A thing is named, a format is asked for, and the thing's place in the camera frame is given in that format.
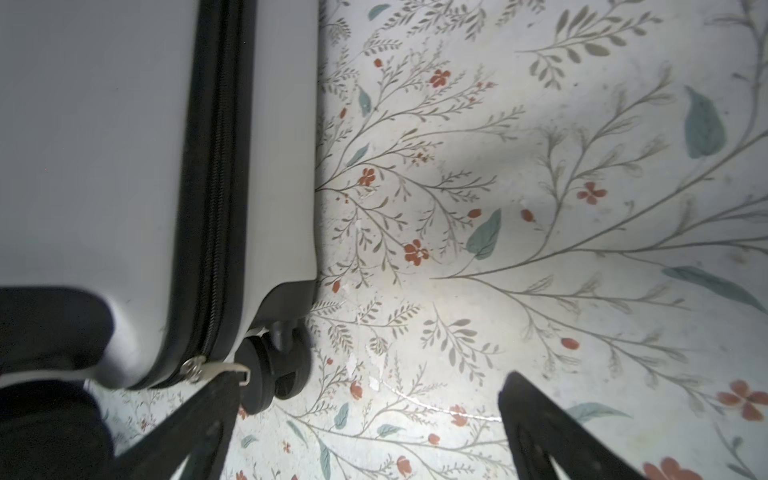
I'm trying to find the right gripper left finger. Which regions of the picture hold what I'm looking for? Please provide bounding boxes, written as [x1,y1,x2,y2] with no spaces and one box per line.
[107,372,240,479]

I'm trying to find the white hard-shell suitcase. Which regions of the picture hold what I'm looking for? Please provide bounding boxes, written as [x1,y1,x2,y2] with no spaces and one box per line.
[0,0,320,480]

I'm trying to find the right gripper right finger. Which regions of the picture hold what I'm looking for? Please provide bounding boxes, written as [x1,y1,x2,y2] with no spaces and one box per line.
[498,371,643,480]

